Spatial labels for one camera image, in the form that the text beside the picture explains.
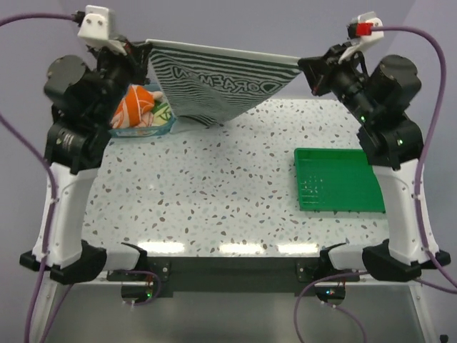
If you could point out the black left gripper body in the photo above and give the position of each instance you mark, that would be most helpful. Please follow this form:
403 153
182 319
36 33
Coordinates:
116 69

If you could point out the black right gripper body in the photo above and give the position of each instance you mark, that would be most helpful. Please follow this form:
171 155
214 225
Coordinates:
346 78

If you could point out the green white striped towel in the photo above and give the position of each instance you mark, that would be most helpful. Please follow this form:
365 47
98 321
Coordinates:
213 85

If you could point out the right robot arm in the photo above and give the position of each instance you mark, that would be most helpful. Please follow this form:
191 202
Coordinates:
393 145

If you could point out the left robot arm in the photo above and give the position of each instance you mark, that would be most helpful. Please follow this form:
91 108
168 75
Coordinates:
84 101

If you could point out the orange white towel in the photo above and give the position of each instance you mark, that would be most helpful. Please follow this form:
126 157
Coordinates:
137 101

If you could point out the cream white towel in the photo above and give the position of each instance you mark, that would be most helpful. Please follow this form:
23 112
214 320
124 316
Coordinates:
153 109

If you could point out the teal plastic laundry basket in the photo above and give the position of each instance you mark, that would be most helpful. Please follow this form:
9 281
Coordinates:
144 131

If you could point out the green plastic tray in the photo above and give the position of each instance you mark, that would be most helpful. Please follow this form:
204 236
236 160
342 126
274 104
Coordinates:
336 180

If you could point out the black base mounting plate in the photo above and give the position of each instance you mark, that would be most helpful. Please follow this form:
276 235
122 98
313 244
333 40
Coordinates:
233 274

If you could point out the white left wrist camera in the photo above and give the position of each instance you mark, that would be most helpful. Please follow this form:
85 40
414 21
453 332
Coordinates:
98 26

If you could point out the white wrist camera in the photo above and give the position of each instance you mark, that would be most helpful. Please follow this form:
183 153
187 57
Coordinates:
98 26
361 35

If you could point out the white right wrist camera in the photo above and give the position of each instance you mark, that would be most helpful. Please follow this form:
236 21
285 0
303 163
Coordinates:
361 35

